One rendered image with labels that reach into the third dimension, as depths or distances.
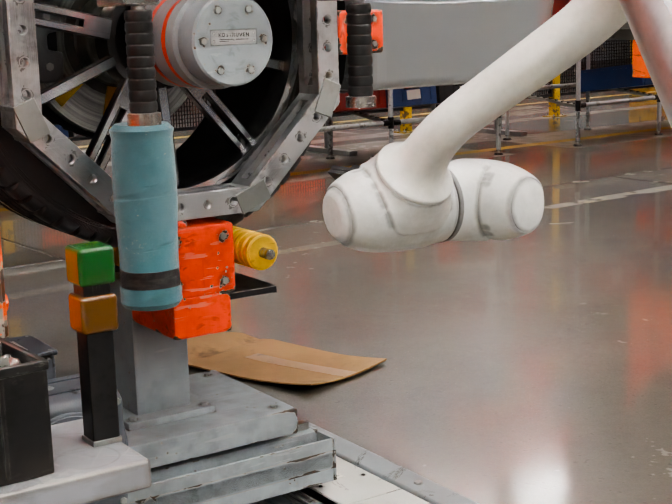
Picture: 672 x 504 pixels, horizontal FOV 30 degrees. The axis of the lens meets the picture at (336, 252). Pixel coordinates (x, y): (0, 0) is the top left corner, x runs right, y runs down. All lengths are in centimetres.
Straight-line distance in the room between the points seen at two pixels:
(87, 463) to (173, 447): 76
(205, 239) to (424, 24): 65
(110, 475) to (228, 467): 81
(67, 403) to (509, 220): 62
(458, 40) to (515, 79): 91
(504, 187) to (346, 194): 21
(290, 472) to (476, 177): 73
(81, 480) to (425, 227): 55
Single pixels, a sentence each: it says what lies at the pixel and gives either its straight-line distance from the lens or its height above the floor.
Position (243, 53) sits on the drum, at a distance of 178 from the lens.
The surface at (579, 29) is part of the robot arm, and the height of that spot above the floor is 86.
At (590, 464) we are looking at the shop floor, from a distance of 253.
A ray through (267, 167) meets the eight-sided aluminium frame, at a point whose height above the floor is 65.
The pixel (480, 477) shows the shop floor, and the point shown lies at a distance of 245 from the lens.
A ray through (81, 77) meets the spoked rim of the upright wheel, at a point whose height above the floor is 80.
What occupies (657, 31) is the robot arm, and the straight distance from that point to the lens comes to 117.
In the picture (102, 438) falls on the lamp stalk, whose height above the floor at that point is 46.
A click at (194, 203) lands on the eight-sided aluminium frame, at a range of 192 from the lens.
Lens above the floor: 89
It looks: 11 degrees down
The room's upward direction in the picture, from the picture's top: 2 degrees counter-clockwise
